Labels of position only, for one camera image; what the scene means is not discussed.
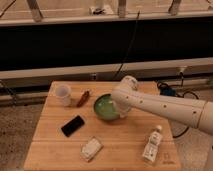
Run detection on white labelled bottle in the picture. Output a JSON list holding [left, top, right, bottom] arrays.
[[142, 125, 163, 164]]

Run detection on black hanging cable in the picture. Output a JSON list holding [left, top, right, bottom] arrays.
[[112, 9, 141, 81]]

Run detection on white wrapped packet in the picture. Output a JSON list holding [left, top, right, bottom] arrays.
[[81, 137, 103, 162]]

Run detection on white plastic cup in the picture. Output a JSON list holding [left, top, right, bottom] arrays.
[[54, 85, 71, 107]]

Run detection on black rectangular box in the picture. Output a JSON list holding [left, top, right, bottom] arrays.
[[61, 116, 84, 137]]

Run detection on green ceramic bowl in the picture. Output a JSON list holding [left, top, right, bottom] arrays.
[[93, 94, 119, 121]]

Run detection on black cable on floor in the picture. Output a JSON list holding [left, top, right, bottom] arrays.
[[156, 71, 201, 139]]

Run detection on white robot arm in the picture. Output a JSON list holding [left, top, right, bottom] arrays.
[[111, 76, 213, 136]]

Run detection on small brown bottle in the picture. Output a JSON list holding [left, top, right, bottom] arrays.
[[77, 91, 90, 107]]

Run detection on small device on ledge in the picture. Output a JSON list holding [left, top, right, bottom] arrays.
[[89, 5, 113, 15]]

